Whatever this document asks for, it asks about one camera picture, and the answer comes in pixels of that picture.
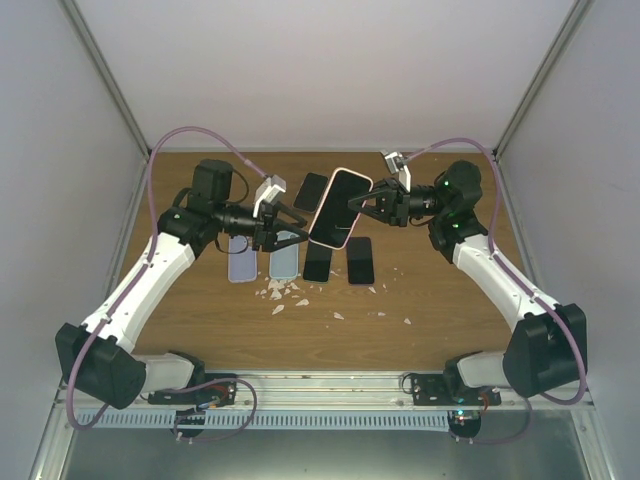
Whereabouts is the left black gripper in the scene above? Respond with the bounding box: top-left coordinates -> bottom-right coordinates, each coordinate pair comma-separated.
216,201 -> 309,252

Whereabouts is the black smartphone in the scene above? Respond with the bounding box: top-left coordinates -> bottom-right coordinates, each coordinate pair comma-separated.
302,242 -> 333,283

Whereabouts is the phone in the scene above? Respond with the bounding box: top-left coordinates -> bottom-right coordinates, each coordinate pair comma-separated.
293,172 -> 328,213
228,236 -> 258,284
309,168 -> 373,250

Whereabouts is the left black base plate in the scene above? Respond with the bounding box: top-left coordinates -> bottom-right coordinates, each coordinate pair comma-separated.
141,372 -> 237,407

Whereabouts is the light blue phone case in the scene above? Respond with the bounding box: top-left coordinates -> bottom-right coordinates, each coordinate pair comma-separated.
269,244 -> 299,280

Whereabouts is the white debris pile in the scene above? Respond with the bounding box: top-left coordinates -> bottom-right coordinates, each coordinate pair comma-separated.
253,274 -> 312,316

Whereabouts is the purple smartphone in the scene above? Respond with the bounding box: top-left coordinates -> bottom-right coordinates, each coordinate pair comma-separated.
346,237 -> 375,286

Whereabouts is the grey slotted cable duct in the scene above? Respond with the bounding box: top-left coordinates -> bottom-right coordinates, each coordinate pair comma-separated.
96,409 -> 449,432

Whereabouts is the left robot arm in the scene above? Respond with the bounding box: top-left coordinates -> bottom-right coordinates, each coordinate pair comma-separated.
55,159 -> 308,409

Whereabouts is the aluminium rail frame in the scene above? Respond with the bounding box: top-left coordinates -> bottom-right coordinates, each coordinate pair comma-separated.
74,370 -> 594,412

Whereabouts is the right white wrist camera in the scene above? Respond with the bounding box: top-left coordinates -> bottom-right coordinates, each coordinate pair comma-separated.
380,150 -> 412,192

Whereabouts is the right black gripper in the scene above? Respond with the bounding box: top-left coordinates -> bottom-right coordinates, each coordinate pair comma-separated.
347,177 -> 448,228

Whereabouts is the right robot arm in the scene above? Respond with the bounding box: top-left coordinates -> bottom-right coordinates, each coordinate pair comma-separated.
309,160 -> 588,405

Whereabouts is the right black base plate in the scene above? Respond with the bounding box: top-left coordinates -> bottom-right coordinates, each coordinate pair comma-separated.
399,372 -> 502,407

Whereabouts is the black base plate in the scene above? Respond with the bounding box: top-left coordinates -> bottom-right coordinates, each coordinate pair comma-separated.
141,372 -> 237,407
399,372 -> 502,407

